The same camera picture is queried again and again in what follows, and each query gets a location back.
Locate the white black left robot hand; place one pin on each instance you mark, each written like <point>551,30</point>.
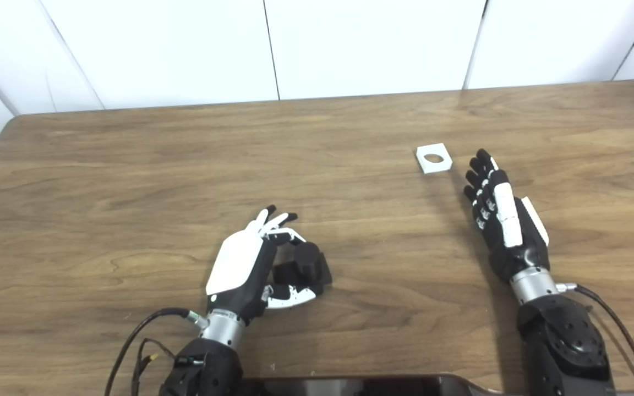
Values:
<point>234,264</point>

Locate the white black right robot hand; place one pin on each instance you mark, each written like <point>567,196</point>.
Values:
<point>515,253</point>

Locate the black peg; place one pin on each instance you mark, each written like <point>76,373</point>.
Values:
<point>306,261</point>

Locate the white square piece with hole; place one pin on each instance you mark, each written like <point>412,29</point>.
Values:
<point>432,166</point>

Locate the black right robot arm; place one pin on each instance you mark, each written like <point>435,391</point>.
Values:
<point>562,341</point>

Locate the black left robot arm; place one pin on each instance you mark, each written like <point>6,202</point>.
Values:
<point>212,368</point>

